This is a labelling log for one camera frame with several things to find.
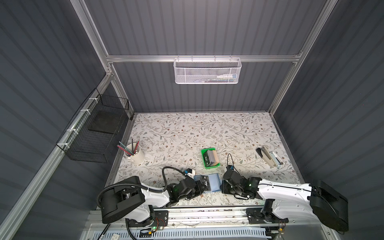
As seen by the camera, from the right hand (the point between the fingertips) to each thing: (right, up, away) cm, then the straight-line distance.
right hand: (220, 189), depth 83 cm
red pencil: (-50, +23, +6) cm, 55 cm away
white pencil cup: (-47, +18, +2) cm, 51 cm away
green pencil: (-56, +23, +5) cm, 60 cm away
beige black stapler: (+33, +18, +16) cm, 40 cm away
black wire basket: (-65, +30, -11) cm, 73 cm away
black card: (-8, +5, +1) cm, 9 cm away
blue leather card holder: (-3, +4, +2) cm, 6 cm away
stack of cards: (-4, +16, +8) cm, 18 cm away
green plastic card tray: (-8, +20, +15) cm, 26 cm away
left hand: (-6, +2, -3) cm, 7 cm away
